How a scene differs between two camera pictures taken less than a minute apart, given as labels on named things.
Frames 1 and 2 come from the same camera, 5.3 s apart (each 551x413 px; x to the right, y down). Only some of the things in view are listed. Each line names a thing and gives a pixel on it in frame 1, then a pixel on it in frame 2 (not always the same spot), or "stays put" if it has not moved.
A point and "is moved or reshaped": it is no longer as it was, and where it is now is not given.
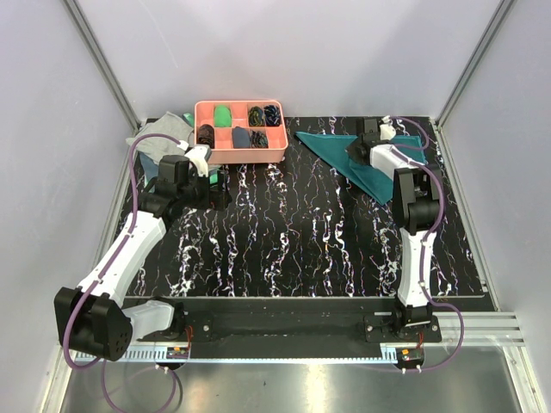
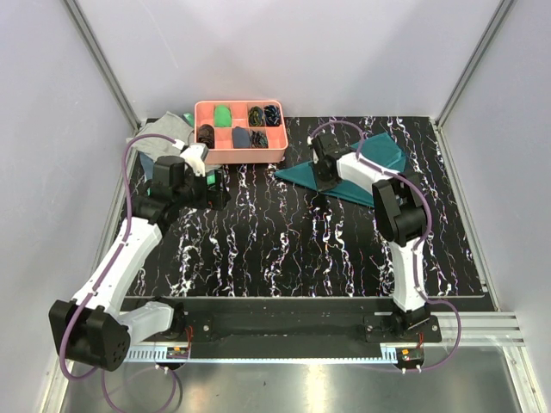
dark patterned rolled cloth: [258, 140] stays put
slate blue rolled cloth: [241, 138] stays put
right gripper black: [350, 152] to [321, 186]
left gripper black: [217, 200] stays put
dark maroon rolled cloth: [206, 135] stays put
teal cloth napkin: [374, 183] is moved or reshaped
